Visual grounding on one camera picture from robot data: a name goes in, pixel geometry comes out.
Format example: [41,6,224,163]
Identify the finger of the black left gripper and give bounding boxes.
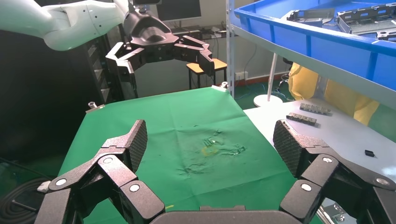
[106,42,147,84]
[174,35,216,78]

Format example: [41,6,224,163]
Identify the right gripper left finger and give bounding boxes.
[34,119,166,224]

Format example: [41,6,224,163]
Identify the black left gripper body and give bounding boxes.
[123,11,180,64]

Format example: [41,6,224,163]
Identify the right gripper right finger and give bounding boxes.
[273,119,396,224]

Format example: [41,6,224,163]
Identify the silver sheet metal bracket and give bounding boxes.
[337,3,396,42]
[286,8,336,27]

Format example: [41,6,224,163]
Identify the wooden stool black legs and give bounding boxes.
[186,58,228,90]

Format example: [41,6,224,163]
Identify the black equipment rack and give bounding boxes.
[83,34,138,103]

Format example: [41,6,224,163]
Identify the black computer monitor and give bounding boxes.
[156,0,202,22]

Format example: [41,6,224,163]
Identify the silver binder clip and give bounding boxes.
[211,82,229,93]
[85,102,106,113]
[317,202,347,224]

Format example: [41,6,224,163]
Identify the green cloth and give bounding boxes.
[58,86,322,224]

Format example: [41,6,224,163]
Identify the yellow plastic bag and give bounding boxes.
[288,63,381,126]

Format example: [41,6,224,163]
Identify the white lamp stand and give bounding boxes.
[254,52,283,108]

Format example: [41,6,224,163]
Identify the blue plastic bin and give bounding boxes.
[234,0,396,92]

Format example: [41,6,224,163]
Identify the perforated metal shelf post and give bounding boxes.
[226,0,236,98]

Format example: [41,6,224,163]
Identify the ridged metal rail part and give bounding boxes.
[286,112,318,127]
[299,103,332,117]

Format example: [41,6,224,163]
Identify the blue floor cable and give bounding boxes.
[236,82,291,101]

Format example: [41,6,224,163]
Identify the black coiled cable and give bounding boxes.
[0,177,47,224]

